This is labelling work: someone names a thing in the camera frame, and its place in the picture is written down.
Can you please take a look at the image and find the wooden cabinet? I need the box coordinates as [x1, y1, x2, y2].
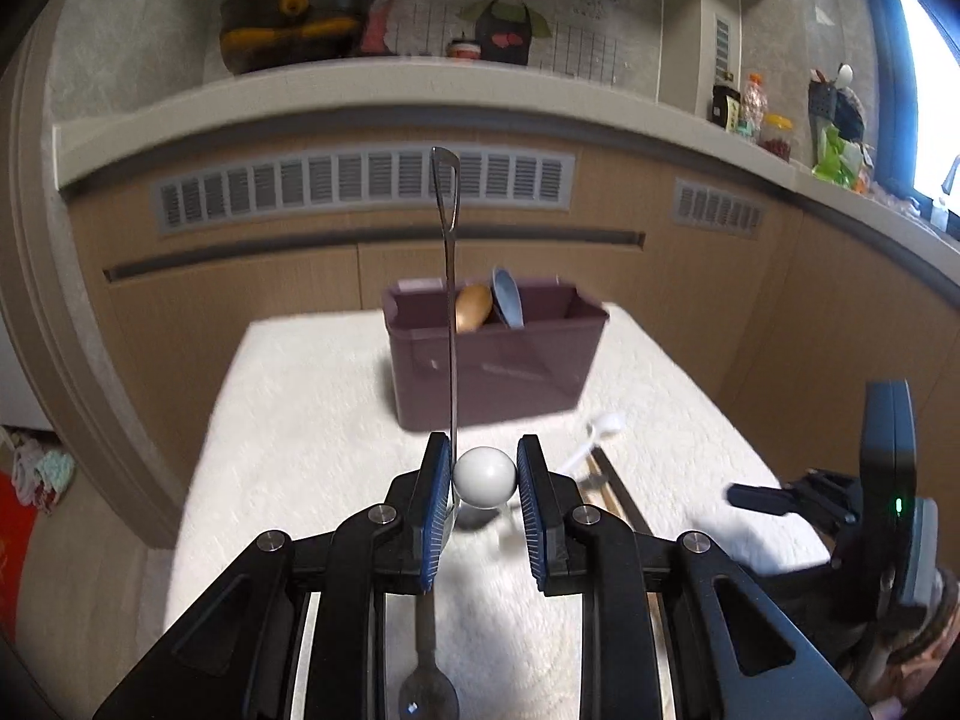
[67, 124, 960, 616]

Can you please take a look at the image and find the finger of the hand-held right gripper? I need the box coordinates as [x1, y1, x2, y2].
[726, 469, 863, 535]

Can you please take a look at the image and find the white plastic spoon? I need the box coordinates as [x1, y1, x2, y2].
[559, 412, 627, 477]

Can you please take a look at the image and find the multicoloured cloth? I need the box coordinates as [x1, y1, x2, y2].
[0, 426, 76, 515]

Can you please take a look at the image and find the green bag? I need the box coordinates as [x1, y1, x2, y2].
[812, 127, 871, 188]

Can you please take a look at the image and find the person's pink garment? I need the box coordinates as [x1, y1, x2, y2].
[859, 652, 960, 720]

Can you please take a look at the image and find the dark box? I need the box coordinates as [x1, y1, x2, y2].
[711, 84, 742, 130]

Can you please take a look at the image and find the small grey vent grille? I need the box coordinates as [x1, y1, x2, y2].
[673, 178, 766, 237]

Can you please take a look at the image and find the long grey vent grille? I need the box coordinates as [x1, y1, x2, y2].
[154, 150, 578, 237]

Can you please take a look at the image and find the dark chopstick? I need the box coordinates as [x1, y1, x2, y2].
[596, 450, 655, 535]

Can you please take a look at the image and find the purple plastic utensil bin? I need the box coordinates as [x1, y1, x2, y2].
[381, 279, 610, 432]

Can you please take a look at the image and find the window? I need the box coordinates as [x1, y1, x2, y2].
[855, 0, 960, 233]

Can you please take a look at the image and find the orange-capped bottle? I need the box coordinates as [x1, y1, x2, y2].
[739, 73, 770, 140]

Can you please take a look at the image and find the black and yellow pot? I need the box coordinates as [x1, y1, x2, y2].
[217, 0, 376, 76]

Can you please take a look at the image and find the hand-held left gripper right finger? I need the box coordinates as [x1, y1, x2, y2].
[516, 433, 875, 720]

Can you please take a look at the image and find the blue spoon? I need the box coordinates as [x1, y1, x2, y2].
[491, 266, 526, 329]

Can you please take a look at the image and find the wooden spoon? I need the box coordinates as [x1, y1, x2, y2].
[454, 283, 494, 335]

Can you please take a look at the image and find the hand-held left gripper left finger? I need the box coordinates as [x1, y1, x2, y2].
[94, 431, 455, 720]

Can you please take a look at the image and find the wall poster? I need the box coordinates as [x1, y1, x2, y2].
[337, 0, 665, 83]

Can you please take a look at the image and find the red sheet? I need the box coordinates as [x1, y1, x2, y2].
[0, 472, 38, 616]

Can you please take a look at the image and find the yellow-lidded jar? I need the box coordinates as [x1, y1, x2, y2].
[757, 114, 796, 162]

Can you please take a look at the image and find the long metal spoon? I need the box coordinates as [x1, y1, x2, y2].
[397, 146, 462, 720]

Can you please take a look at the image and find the beige countertop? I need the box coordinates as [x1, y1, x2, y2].
[52, 64, 960, 241]

